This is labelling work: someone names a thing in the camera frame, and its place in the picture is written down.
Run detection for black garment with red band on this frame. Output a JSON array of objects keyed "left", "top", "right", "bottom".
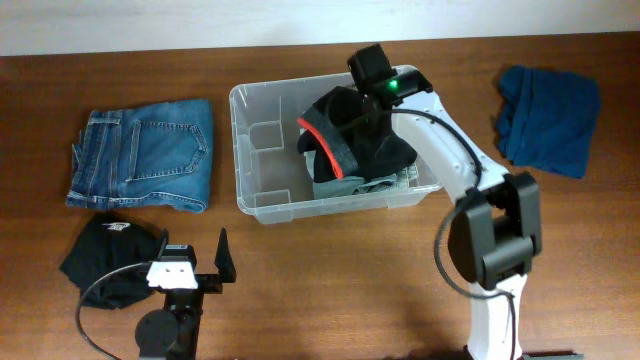
[{"left": 297, "top": 86, "right": 417, "bottom": 183}]

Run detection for light wash jeans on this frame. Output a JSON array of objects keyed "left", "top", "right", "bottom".
[{"left": 312, "top": 164, "right": 419, "bottom": 199}]

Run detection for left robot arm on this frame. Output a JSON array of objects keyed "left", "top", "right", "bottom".
[{"left": 135, "top": 229, "right": 237, "bottom": 360}]

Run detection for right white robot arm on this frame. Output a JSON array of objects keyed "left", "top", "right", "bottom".
[{"left": 347, "top": 44, "right": 541, "bottom": 359}]

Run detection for clear plastic storage bin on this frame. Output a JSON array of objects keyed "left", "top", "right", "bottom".
[{"left": 229, "top": 72, "right": 441, "bottom": 225}]

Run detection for black shirt with white logo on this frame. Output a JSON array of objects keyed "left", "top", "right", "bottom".
[{"left": 60, "top": 213, "right": 163, "bottom": 310}]

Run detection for folded blue denim jeans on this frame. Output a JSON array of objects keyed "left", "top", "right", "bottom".
[{"left": 66, "top": 99, "right": 214, "bottom": 213}]

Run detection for folded dark blue shirt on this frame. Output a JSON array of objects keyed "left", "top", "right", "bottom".
[{"left": 496, "top": 66, "right": 601, "bottom": 179}]

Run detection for left black camera cable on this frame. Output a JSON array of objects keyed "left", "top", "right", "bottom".
[{"left": 74, "top": 261, "right": 152, "bottom": 360}]

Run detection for black camera cable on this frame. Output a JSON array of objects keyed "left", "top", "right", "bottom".
[
  {"left": 74, "top": 261, "right": 152, "bottom": 360},
  {"left": 339, "top": 108, "right": 519, "bottom": 360}
]

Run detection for right black camera cable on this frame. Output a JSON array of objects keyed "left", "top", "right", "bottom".
[{"left": 339, "top": 108, "right": 519, "bottom": 360}]

